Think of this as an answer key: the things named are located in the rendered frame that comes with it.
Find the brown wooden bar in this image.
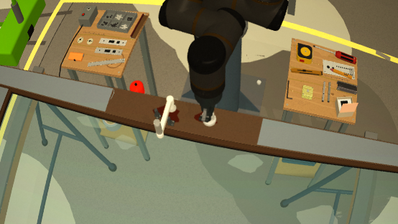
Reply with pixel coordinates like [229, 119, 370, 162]
[131, 13, 149, 39]

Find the white open cardboard box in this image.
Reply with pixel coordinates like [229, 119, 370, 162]
[335, 95, 360, 118]

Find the dark red deadbolt plate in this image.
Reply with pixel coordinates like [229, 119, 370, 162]
[193, 112, 219, 126]

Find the orange pencil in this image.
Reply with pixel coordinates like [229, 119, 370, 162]
[329, 67, 354, 80]

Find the grey parts tray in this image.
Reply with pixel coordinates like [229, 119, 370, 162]
[96, 9, 139, 34]

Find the green machine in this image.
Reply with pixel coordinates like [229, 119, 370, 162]
[0, 0, 47, 67]

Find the red dome jig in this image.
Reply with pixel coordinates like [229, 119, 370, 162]
[129, 80, 146, 95]

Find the steel ruler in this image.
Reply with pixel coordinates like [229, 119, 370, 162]
[87, 57, 126, 68]

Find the brown door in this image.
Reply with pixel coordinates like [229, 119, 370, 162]
[105, 88, 266, 147]

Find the cream door lever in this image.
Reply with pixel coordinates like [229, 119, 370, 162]
[153, 95, 177, 139]

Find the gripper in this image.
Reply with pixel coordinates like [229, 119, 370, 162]
[199, 101, 217, 123]

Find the black ribbed block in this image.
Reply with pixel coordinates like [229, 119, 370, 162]
[336, 80, 358, 95]

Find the dark red lever plate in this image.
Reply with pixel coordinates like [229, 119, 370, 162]
[152, 105, 182, 124]

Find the yellow note pad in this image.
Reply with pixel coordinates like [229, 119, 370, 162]
[301, 84, 315, 101]

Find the red screwdriver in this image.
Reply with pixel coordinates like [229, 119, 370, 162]
[313, 45, 358, 65]

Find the grey box with red button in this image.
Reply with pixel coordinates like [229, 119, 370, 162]
[78, 5, 99, 27]

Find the grey door frame panel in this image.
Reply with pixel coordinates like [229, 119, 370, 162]
[256, 117, 398, 168]
[0, 65, 115, 113]

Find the wooden table with grey legs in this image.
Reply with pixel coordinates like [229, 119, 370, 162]
[281, 37, 359, 132]
[60, 9, 160, 98]

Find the white drilled plate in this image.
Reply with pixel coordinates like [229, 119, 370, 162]
[322, 59, 356, 79]

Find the white thumb-turn knob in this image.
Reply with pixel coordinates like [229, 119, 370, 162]
[203, 114, 218, 127]

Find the yellow tape measure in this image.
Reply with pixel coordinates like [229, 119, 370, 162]
[296, 42, 314, 65]

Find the silver strike plate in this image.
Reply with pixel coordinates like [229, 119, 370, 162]
[98, 37, 128, 47]
[94, 47, 122, 57]

